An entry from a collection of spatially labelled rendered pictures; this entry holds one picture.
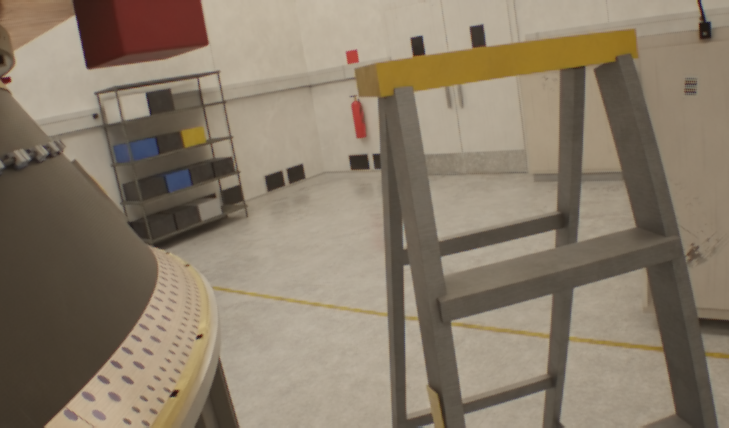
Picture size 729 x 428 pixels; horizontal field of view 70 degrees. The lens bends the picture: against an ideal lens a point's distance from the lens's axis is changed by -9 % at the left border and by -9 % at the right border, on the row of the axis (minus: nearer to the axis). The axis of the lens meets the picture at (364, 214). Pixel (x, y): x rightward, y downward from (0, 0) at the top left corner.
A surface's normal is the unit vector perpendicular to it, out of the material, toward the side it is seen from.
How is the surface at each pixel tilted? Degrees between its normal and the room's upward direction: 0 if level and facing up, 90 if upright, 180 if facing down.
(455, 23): 90
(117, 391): 43
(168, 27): 90
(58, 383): 62
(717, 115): 90
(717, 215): 90
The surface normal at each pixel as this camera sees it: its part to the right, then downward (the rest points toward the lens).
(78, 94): 0.79, 0.01
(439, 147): -0.59, 0.29
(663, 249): 0.20, 0.20
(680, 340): -0.96, 0.26
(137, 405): 0.55, -0.80
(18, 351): 0.79, -0.57
